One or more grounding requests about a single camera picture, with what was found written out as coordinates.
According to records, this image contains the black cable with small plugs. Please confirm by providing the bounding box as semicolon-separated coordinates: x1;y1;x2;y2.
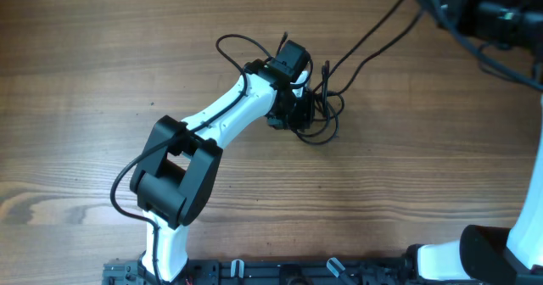
275;31;345;146

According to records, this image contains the black cable with USB-A plug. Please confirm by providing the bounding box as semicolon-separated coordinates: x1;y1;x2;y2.
311;0;425;108

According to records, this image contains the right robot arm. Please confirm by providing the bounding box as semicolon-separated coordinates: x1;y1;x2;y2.
410;0;542;284

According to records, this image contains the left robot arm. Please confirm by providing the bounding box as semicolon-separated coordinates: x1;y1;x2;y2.
130;41;314;284

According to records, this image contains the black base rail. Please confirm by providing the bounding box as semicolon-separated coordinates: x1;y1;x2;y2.
101;257;419;285

